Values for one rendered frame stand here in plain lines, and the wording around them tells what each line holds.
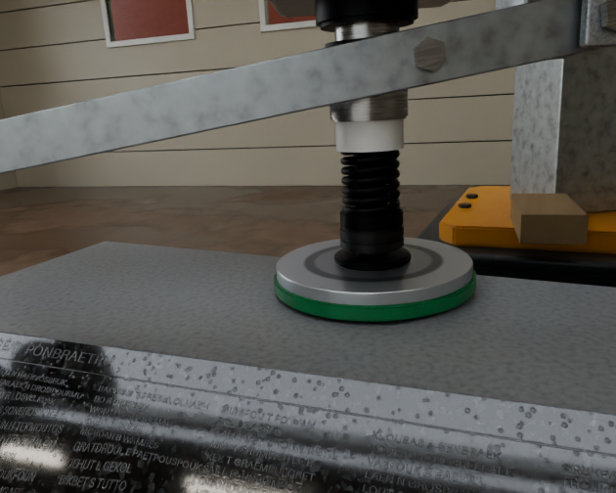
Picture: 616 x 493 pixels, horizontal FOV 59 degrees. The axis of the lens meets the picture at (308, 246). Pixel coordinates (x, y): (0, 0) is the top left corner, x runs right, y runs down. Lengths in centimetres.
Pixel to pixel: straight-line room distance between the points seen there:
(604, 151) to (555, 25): 69
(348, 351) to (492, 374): 11
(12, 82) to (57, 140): 877
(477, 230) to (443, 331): 59
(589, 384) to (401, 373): 13
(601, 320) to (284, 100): 35
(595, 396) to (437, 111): 616
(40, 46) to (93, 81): 101
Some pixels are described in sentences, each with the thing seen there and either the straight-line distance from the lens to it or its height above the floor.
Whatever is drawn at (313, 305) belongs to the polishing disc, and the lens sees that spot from 52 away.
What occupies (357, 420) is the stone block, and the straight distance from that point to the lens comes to 41.
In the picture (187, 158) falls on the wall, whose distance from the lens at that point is 761.
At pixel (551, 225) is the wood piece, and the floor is 81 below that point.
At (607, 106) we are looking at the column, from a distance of 121.
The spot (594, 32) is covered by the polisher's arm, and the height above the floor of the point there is 107.
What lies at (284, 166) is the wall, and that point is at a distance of 701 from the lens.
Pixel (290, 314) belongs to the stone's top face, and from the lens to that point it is 54.
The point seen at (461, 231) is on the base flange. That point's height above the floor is 77.
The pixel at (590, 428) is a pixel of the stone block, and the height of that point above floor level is 81.
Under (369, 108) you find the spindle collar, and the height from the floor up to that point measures 102.
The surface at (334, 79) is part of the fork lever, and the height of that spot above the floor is 104.
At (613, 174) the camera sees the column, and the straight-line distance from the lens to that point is 123.
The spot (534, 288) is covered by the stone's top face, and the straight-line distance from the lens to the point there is 62.
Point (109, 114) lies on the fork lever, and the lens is 56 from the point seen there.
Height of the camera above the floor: 103
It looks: 15 degrees down
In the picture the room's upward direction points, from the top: 3 degrees counter-clockwise
